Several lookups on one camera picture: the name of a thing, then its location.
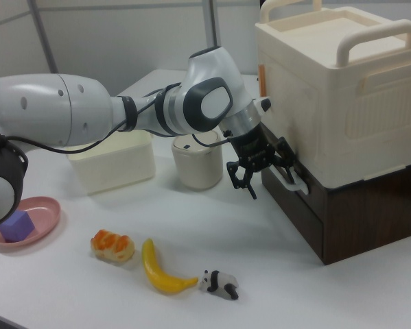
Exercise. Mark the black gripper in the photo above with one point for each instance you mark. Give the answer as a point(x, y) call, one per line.
point(251, 147)

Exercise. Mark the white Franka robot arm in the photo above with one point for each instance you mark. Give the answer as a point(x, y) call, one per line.
point(54, 109)

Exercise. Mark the cream open plastic bin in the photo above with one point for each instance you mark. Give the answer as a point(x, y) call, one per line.
point(112, 168)

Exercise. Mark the small cream lidded trash can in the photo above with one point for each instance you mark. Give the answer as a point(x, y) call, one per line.
point(198, 164)

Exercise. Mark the orange box latch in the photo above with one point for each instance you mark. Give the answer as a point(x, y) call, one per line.
point(262, 79)

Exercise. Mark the dark brown wooden cabinet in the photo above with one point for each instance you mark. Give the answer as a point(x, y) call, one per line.
point(370, 212)

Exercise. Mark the black white panda toy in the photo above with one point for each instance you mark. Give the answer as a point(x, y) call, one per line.
point(219, 281)

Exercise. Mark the yellow toy banana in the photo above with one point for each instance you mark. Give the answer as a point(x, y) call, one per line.
point(157, 274)

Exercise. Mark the orange glazed toy bread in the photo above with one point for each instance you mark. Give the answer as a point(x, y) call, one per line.
point(112, 246)

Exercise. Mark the pink round plate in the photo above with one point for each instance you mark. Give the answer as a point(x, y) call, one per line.
point(44, 212)

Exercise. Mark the purple foam cube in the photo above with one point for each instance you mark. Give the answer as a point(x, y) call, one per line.
point(16, 228)

